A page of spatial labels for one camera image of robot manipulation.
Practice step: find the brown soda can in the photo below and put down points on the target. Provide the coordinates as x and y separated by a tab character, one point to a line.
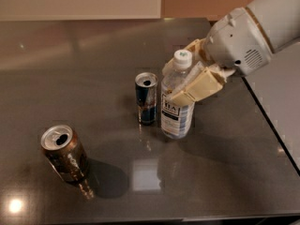
61	146

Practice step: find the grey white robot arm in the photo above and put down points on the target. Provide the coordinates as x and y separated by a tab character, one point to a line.
279	21

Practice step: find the clear plastic water bottle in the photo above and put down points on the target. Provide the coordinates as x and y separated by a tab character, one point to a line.
176	120

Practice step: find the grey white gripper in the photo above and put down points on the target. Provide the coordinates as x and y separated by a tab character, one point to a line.
234	42

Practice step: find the blue silver redbull can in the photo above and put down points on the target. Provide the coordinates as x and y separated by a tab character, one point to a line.
146	87

